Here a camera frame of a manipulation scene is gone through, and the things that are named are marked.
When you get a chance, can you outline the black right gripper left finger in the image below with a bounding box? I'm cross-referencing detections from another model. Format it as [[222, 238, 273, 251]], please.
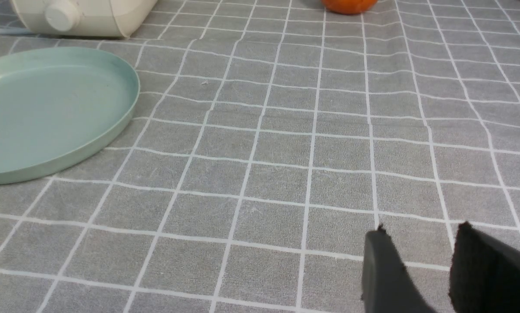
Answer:
[[361, 225, 435, 313]]

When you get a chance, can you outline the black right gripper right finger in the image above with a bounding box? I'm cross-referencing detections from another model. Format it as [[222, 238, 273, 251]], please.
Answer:
[[449, 222, 520, 313]]

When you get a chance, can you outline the grey checkered tablecloth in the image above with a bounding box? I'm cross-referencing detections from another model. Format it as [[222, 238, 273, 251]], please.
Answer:
[[0, 0, 520, 313]]

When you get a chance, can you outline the orange persimmon fruit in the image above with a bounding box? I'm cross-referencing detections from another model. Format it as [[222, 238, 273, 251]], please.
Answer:
[[321, 0, 378, 15]]

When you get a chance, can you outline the light green round plate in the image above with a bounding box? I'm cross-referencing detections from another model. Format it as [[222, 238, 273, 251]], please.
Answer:
[[0, 47, 141, 185]]

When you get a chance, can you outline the white two-slot toaster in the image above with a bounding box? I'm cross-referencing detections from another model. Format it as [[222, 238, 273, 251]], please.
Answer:
[[10, 0, 157, 38]]

